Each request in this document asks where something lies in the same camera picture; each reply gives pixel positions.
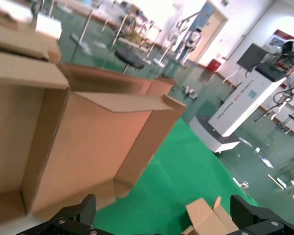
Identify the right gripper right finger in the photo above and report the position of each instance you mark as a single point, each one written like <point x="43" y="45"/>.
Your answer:
<point x="259" y="220"/>

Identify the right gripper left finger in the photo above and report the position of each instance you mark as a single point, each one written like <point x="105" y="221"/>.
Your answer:
<point x="68" y="220"/>

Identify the small open cardboard box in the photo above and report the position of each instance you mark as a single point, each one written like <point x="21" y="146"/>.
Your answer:
<point x="203" y="218"/>

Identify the large brown cardboard box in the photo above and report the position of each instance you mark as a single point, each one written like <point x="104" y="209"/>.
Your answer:
<point x="19" y="41"/>

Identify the metal table clamp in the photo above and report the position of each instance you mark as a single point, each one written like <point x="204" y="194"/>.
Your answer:
<point x="245" y="187"/>

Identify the wooden stick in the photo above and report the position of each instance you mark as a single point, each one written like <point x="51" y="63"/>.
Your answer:
<point x="275" y="181"/>

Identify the small white carton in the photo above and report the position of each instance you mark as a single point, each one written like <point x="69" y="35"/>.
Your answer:
<point x="257" y="150"/>

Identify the white paper sheet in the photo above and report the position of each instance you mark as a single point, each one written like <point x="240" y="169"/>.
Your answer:
<point x="245" y="142"/>

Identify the green table cloth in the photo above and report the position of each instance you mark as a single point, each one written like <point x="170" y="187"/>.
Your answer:
<point x="176" y="171"/>

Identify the black floor stand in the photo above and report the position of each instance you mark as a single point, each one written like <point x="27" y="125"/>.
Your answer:
<point x="291" y="120"/>

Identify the small grey white device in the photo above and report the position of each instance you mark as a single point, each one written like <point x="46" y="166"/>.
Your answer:
<point x="189" y="92"/>

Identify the exposed robot torso with arms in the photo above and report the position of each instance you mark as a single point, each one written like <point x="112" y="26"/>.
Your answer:
<point x="284" y="64"/>

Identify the red bin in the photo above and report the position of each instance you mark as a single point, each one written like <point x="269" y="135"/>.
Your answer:
<point x="214" y="65"/>

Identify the dark display on white stand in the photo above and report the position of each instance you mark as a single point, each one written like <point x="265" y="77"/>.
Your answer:
<point x="251" y="57"/>

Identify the black stool with chrome base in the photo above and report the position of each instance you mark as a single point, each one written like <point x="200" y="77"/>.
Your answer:
<point x="129" y="58"/>

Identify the white humanoid robot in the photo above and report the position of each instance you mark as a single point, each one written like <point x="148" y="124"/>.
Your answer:
<point x="192" y="41"/>

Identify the beige door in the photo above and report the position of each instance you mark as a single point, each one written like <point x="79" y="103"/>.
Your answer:
<point x="210" y="29"/>

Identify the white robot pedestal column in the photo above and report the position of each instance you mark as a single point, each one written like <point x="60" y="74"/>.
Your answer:
<point x="240" y="102"/>

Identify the wall poster board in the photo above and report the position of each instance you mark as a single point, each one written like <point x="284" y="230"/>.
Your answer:
<point x="279" y="39"/>

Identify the metal frame rack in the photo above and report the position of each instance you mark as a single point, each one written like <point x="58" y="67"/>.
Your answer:
<point x="137" y="31"/>

